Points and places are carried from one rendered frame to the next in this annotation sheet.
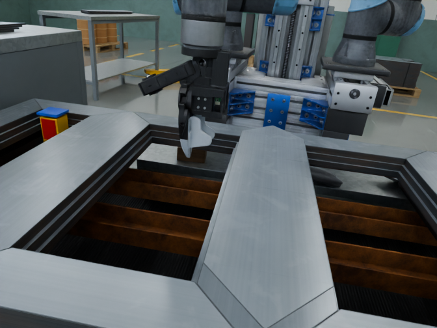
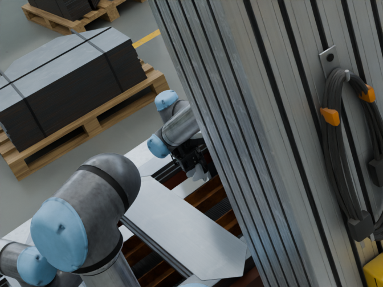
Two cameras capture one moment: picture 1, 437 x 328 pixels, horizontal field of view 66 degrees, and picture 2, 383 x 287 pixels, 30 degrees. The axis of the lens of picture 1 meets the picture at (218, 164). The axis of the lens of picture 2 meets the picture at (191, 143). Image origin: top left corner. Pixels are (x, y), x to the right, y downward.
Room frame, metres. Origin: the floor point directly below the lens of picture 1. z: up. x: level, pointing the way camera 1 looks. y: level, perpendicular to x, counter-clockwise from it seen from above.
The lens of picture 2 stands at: (2.36, -0.88, 2.32)
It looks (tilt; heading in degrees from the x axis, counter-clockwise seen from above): 32 degrees down; 151
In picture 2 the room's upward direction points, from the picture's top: 23 degrees counter-clockwise
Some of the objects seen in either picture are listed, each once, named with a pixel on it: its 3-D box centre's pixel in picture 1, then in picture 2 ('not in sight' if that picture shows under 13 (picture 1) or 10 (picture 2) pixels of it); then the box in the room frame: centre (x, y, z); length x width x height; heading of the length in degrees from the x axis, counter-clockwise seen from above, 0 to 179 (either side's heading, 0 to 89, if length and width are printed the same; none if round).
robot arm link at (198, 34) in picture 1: (203, 34); not in sight; (0.62, 0.05, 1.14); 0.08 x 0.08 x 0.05
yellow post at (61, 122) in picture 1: (57, 147); not in sight; (0.89, 0.47, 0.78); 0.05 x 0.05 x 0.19; 83
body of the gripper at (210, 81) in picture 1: (203, 82); (185, 149); (0.61, 0.04, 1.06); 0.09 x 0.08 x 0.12; 83
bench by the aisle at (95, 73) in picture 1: (110, 48); not in sight; (4.92, 1.69, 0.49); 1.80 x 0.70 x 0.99; 167
